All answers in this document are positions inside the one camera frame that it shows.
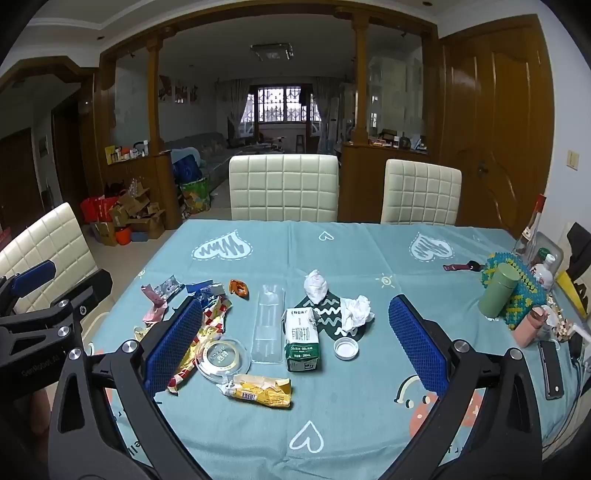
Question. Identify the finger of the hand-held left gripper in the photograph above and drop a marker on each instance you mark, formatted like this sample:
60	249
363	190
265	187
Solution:
32	277
87	290

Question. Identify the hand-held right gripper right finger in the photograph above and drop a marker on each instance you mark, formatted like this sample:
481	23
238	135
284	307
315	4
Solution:
415	344

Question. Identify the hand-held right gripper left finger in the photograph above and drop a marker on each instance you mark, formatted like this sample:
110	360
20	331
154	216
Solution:
175	344

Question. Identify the pink wrapper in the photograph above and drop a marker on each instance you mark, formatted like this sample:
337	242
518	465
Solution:
154	307

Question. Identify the red white checkered wrapper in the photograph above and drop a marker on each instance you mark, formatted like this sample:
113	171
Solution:
217	318

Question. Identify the round clear plastic lid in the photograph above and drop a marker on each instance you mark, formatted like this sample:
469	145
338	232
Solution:
224	357

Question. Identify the silver wrapper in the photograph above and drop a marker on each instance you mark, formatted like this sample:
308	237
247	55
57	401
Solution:
165	287

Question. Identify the blue wrapper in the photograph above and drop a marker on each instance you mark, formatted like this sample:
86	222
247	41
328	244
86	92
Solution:
206	289

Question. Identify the white round lid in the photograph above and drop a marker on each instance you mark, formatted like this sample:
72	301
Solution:
346	348

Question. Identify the orange wrapper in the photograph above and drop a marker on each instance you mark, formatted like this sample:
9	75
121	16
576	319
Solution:
239	288

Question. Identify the yellow snack wrapper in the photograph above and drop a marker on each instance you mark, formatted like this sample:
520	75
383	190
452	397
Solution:
261	391

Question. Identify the green white milk carton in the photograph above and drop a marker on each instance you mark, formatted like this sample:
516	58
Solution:
301	341

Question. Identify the balled white tissue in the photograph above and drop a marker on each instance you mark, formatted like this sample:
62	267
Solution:
316	286

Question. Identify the person's left forearm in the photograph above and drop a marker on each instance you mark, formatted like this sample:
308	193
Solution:
40	408

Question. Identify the cream quilted chair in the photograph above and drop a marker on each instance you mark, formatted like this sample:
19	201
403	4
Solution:
420	191
284	187
51	240

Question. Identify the red bag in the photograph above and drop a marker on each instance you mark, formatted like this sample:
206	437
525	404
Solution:
97	210

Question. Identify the printed teal tablecloth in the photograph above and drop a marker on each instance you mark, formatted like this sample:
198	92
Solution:
369	415

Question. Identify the pile of cardboard boxes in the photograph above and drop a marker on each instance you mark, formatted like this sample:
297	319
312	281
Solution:
134	212

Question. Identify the green thermos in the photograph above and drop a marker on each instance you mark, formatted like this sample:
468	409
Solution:
497	290

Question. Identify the pink bottle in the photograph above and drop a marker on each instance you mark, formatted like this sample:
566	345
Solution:
531	325

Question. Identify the blue yellow beaded box cover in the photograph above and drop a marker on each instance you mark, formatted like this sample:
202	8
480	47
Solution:
531	295

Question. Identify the wooden partition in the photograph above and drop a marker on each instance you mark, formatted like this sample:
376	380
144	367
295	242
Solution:
154	184

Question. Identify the colourful green bag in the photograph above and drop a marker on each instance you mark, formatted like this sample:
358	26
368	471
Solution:
195	196

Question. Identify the group of small bottles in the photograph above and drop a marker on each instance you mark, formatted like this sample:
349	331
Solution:
127	152

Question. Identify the blue bag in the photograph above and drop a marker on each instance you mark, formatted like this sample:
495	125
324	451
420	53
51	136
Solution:
187	168

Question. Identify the glass bottle with red label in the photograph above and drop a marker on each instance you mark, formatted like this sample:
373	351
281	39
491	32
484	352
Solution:
528	230

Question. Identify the wooden cabinet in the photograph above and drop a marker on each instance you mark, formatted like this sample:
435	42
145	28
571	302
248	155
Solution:
364	175

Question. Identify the grey sofa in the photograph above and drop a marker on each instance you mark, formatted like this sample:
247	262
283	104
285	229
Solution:
207	147

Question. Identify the wooden door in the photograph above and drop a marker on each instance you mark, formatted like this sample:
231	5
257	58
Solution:
498	115

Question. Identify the barred window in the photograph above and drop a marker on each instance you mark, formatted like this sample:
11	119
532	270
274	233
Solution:
279	104

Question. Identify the ceiling light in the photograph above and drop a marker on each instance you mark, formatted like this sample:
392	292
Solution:
272	50

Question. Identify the light switch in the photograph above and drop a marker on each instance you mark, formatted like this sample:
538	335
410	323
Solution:
573	159

